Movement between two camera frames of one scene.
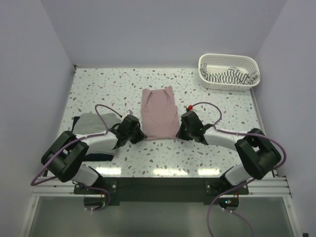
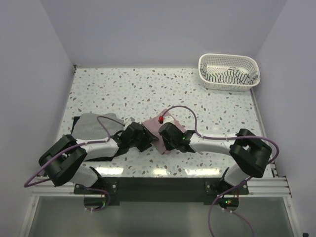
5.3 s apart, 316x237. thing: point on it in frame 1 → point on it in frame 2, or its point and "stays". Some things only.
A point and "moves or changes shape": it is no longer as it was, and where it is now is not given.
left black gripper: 140,137 → 147,137
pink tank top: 159,114 moves or changes shape
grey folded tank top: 91,123 stays
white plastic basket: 233,72 stays
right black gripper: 180,134 → 168,146
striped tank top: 233,75 stays
